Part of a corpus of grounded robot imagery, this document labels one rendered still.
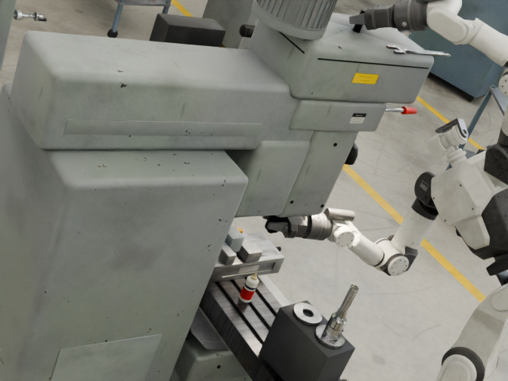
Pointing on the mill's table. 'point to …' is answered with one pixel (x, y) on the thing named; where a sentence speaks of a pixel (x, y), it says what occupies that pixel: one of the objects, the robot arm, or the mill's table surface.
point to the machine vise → (229, 266)
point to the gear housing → (337, 116)
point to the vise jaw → (249, 249)
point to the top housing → (345, 63)
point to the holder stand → (304, 345)
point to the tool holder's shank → (346, 302)
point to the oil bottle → (249, 288)
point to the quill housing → (318, 172)
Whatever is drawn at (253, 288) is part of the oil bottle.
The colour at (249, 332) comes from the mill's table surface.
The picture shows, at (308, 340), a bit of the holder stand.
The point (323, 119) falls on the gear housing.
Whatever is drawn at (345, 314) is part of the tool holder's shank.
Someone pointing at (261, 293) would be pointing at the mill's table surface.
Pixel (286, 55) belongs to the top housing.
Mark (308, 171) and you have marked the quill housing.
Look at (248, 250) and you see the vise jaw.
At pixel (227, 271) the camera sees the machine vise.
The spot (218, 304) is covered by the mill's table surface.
